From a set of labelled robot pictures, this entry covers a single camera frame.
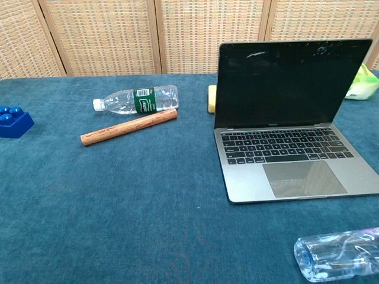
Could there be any grey laptop computer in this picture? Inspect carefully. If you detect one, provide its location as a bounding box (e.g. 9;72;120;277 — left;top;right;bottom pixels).
213;38;379;205

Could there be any yellow sponge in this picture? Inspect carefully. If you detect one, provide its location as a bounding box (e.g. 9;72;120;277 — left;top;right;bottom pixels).
207;85;218;115

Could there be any wooden rolling pin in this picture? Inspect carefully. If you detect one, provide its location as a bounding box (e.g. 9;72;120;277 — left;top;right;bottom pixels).
80;108;178;147

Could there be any clear green-label water bottle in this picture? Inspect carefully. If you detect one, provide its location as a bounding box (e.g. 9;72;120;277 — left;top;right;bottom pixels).
92;85;180;115

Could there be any blue tablecloth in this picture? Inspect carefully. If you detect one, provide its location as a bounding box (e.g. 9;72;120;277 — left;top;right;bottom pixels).
0;69;379;284

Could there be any woven rattan folding screen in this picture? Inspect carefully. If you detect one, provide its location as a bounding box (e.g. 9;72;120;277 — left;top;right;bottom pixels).
0;0;379;80

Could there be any blue toy building block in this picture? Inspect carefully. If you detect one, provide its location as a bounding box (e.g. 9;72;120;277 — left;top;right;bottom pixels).
0;105;36;139

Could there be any green tissue pack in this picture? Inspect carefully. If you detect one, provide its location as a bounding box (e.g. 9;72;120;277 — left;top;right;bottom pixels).
344;63;379;101

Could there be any clear purple-label bottle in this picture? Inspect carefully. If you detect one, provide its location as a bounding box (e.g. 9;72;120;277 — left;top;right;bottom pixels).
293;227;379;283

